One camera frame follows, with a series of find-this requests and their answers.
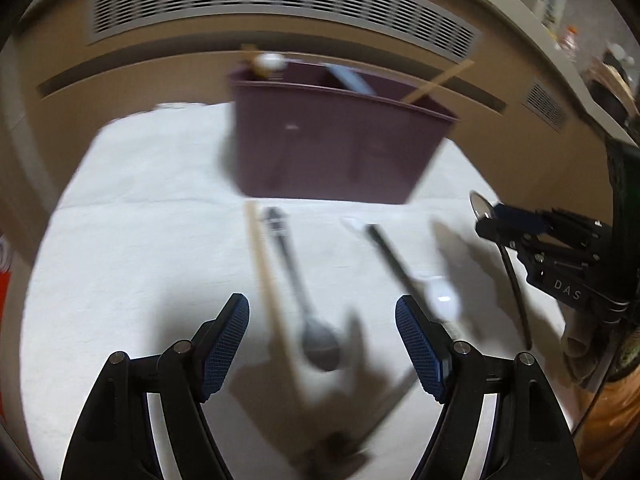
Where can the maroon plastic utensil caddy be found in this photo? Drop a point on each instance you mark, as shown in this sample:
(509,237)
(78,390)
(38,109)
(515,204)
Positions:
(304,135)

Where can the small grey vent grille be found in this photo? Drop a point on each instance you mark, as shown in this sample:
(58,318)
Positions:
(543,103)

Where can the white textured table cloth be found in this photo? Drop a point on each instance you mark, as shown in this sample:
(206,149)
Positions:
(150,239)

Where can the long grey vent grille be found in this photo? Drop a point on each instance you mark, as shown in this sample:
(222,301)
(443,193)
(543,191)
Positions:
(420,22)

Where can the white plastic spoon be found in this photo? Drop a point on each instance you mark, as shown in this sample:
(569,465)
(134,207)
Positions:
(357,226)

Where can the small steel spoon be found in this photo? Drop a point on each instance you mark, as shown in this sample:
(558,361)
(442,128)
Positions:
(269,64)

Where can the brown glossy spoon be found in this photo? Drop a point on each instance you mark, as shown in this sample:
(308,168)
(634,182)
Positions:
(483,209)

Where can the light blue plastic spoon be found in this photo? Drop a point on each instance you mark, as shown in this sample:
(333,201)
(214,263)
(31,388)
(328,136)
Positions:
(349,79)

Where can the wooden spoon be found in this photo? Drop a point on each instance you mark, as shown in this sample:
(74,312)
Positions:
(249,53)

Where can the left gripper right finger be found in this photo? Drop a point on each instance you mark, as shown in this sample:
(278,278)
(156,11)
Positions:
(529,437)

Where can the red box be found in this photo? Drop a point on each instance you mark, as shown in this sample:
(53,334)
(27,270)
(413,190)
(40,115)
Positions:
(5,270)

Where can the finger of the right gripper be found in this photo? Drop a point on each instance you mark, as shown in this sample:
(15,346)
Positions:
(520,235)
(514,218)

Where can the black smiley handle spoon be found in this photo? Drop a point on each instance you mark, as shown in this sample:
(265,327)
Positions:
(320,344)

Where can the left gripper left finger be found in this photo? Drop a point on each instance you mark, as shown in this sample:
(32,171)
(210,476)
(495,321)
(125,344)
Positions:
(113,437)

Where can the black handle utensil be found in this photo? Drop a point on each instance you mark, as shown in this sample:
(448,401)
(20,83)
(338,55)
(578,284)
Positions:
(434,294)

